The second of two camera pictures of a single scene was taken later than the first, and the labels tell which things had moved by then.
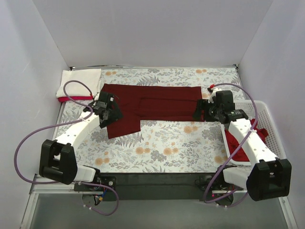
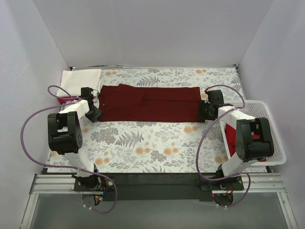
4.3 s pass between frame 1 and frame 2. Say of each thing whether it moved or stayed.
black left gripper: moved
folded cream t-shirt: stayed
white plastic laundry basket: stayed
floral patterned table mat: stayed
